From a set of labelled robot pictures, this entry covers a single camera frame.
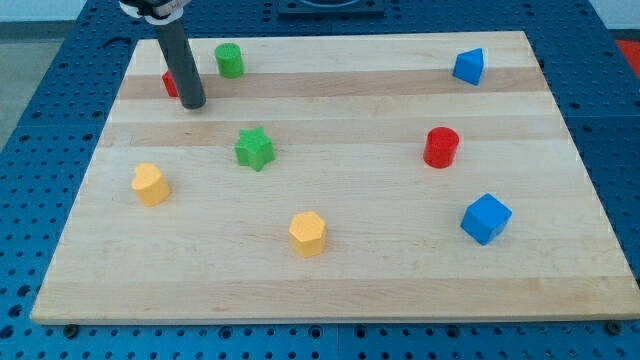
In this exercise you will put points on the blue cube block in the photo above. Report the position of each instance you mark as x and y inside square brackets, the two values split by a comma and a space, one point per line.
[485, 219]

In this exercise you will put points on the black and white rod mount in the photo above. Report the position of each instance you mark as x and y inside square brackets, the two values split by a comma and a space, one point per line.
[161, 12]

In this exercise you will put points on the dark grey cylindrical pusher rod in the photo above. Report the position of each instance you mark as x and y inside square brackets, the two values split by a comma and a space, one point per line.
[178, 56]

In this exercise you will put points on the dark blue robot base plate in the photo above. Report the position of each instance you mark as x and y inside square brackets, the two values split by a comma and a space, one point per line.
[328, 8]

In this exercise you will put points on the blue triangular prism block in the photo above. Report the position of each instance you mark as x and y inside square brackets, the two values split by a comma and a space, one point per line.
[469, 66]

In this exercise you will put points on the yellow heart block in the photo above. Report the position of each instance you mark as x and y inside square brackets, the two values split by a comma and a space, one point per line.
[150, 185]

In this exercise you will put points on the red block behind rod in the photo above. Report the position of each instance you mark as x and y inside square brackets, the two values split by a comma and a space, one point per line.
[169, 84]

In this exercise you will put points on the yellow hexagon block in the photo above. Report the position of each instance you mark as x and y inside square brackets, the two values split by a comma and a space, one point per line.
[307, 232]

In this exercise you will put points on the green star block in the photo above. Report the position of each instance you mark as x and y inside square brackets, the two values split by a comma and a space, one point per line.
[254, 148]

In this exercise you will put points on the green cylinder block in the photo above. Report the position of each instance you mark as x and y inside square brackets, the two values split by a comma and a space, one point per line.
[229, 60]

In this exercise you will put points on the red cylinder block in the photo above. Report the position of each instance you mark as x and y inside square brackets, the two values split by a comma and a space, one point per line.
[440, 147]

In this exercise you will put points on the light wooden board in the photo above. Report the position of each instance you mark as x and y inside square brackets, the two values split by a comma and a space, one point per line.
[348, 117]

